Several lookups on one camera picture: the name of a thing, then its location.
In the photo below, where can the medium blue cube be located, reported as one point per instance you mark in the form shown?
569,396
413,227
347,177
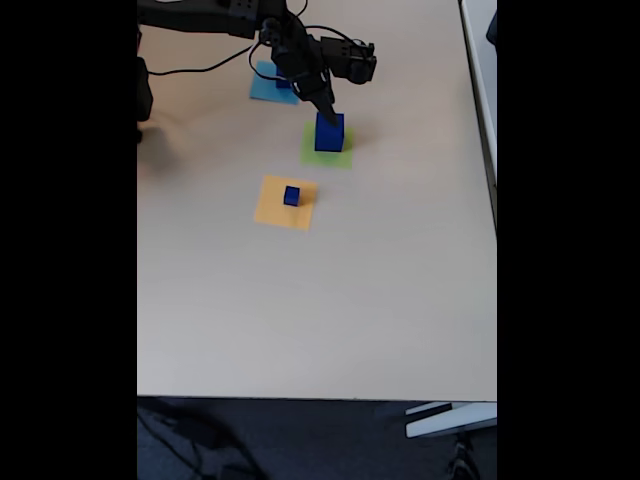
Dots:
282,82

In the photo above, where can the largest blue cube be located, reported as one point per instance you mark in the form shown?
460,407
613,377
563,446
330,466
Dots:
327,137

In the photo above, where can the small blue cube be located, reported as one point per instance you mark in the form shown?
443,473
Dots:
291,196

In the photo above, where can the blue paper square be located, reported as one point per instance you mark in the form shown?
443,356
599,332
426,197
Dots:
260,90

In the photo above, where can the green paper square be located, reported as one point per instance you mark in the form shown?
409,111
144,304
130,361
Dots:
345,159

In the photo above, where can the orange paper square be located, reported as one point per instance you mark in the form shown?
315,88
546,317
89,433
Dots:
272,210

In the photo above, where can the dark blue object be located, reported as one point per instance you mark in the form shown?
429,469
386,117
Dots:
492,27

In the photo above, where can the white table foot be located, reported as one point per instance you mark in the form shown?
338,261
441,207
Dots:
450,422

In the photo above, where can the black camera box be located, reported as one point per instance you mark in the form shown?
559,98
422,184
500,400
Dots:
350,60

